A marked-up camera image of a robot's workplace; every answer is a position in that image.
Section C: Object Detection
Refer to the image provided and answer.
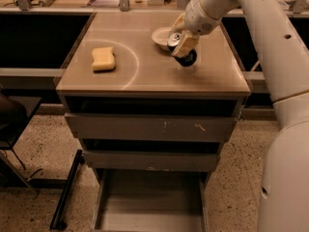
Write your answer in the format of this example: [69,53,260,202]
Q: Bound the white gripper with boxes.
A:
[169,0,221,58]

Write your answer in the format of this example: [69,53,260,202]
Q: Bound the grey drawer cabinet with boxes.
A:
[55,11,252,232]

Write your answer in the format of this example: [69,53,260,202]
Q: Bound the black floor stand bar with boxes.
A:
[49,149,83,231]

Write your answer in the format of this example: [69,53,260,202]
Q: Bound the dark pepsi can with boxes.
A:
[167,33,197,68]

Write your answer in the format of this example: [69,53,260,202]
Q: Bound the grey top drawer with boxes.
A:
[65,113,236,142]

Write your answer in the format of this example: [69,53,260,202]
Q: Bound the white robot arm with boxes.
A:
[172,0,309,232]

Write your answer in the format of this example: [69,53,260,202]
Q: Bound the white bowl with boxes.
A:
[152,27,174,51]

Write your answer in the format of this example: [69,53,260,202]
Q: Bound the grey leaning stick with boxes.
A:
[250,60,260,72]

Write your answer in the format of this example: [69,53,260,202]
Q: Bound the yellow sponge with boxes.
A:
[92,46,116,72]

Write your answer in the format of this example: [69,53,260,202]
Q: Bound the dark chair at left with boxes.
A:
[0,94,42,192]

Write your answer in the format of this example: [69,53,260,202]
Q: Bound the open grey bottom drawer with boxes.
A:
[91,170,209,232]

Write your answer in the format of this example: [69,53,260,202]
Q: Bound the grey middle drawer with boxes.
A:
[84,151,219,172]

